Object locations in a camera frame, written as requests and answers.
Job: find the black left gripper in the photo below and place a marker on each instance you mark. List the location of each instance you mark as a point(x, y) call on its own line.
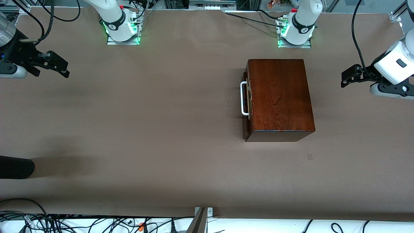
point(364, 73)

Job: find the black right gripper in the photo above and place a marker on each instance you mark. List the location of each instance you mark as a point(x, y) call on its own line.
point(22, 54)

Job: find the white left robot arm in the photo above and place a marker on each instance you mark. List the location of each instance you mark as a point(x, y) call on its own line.
point(304, 19)

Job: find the dark brown wooden cabinet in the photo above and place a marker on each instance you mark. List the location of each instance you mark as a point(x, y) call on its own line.
point(281, 97)

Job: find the black rounded object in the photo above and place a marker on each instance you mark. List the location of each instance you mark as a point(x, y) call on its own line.
point(16, 166)

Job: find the brown table cover sheet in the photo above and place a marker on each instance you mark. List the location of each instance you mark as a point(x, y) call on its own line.
point(181, 168)

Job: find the dark aluminium beam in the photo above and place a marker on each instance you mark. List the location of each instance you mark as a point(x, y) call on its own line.
point(198, 223)

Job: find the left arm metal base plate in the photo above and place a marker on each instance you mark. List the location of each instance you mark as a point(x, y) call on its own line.
point(307, 45)

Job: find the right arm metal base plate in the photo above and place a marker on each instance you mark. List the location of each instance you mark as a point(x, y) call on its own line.
point(111, 41)

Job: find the aluminium frame post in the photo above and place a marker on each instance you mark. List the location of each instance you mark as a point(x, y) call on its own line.
point(24, 9)
point(395, 16)

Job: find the grey metal table bracket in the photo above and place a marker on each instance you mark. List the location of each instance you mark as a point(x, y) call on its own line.
point(210, 212)

